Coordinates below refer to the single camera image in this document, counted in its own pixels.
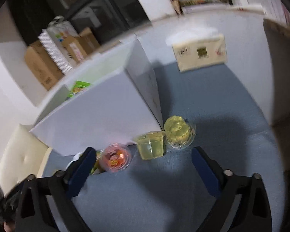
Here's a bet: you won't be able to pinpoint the pink jelly cup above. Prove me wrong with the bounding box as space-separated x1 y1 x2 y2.
100 143 132 172

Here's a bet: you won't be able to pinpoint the pale green jelly cup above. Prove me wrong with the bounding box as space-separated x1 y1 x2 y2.
164 115 196 150

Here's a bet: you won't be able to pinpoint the pale yellow jelly cup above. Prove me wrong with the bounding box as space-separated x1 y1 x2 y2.
133 131 165 160

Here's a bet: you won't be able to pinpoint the green seaweed pack front side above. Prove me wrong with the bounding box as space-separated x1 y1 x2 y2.
66 81 91 100

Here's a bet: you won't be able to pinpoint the cream leather sofa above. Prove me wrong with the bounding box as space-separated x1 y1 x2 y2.
0 125 52 195

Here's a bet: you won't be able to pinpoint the blue grey table mat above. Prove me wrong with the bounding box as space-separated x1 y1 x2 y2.
41 60 287 232

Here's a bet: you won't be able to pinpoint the green pea snack packet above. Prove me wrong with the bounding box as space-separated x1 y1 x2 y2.
90 150 105 175

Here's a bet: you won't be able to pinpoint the white cardboard storage box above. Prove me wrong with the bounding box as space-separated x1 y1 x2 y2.
31 39 163 156

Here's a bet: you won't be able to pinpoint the large brown cardboard box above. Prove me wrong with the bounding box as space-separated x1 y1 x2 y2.
24 40 64 91

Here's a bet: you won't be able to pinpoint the white dotted paper bag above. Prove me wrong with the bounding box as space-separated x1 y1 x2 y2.
38 29 73 74

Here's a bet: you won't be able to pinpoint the small open cardboard box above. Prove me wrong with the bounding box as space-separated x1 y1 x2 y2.
62 27 101 63

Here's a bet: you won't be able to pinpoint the tissue box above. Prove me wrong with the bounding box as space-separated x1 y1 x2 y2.
165 27 227 72

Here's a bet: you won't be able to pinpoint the white shopping bag colour squares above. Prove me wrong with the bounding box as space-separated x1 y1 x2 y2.
46 16 79 43

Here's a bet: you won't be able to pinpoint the white foam box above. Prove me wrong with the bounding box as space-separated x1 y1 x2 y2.
138 0 177 21

